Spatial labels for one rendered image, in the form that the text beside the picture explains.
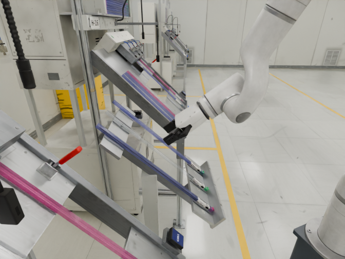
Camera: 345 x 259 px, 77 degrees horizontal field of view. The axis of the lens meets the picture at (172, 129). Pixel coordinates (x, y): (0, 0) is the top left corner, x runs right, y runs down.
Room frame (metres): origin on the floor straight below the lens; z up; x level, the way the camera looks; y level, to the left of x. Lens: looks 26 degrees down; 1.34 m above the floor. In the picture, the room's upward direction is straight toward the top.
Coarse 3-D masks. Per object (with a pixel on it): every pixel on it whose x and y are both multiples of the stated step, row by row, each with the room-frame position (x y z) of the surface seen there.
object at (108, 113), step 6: (108, 114) 0.68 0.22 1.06; (114, 120) 0.68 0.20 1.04; (120, 120) 0.68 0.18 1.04; (126, 126) 0.68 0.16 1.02; (132, 132) 0.68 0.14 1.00; (138, 138) 0.68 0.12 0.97; (150, 144) 0.68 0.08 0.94; (156, 150) 0.68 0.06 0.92; (162, 156) 0.68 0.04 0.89; (174, 162) 0.69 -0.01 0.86; (180, 168) 0.68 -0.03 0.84; (186, 174) 0.68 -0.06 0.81; (192, 180) 0.68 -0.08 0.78
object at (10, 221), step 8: (8, 192) 0.18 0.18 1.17; (0, 200) 0.18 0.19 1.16; (8, 200) 0.18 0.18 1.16; (16, 200) 0.19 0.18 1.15; (0, 208) 0.18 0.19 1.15; (8, 208) 0.18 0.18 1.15; (16, 208) 0.18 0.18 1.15; (0, 216) 0.18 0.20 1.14; (8, 216) 0.18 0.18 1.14; (16, 216) 0.18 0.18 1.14; (24, 216) 0.19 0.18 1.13; (8, 224) 0.18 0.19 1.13; (16, 224) 0.18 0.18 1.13
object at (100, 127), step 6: (96, 126) 0.56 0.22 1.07; (102, 126) 0.57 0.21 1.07; (102, 132) 0.57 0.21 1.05; (108, 132) 0.57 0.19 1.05; (114, 138) 0.57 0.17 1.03; (120, 144) 0.57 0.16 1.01; (126, 144) 0.58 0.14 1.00; (132, 150) 0.57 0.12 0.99; (138, 156) 0.57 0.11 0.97; (144, 162) 0.57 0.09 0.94; (150, 162) 0.58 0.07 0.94; (156, 168) 0.57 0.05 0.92; (162, 174) 0.57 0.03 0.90; (168, 180) 0.57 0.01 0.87; (174, 180) 0.58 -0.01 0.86; (180, 186) 0.57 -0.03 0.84; (186, 192) 0.57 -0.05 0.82; (210, 210) 0.58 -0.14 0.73
